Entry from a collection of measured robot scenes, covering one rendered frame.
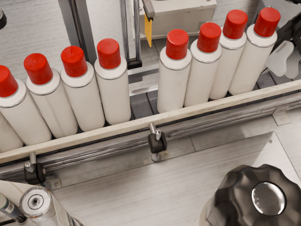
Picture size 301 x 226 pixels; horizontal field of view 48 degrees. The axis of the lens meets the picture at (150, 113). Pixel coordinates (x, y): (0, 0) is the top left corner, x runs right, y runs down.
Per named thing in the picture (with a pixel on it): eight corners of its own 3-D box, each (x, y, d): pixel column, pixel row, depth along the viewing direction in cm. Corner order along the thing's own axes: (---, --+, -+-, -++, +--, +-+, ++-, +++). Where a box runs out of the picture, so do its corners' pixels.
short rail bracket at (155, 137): (151, 167, 66) (152, 141, 56) (147, 153, 68) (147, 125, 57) (166, 162, 67) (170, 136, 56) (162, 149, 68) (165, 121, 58)
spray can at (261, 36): (230, 101, 68) (260, 28, 51) (223, 80, 71) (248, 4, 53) (255, 97, 69) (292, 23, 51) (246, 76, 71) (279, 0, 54)
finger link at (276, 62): (259, 90, 62) (298, 58, 56) (246, 66, 65) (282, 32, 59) (269, 92, 64) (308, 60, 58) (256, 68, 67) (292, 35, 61)
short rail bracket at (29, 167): (39, 197, 63) (18, 175, 53) (35, 166, 66) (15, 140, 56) (56, 192, 63) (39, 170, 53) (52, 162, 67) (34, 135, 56)
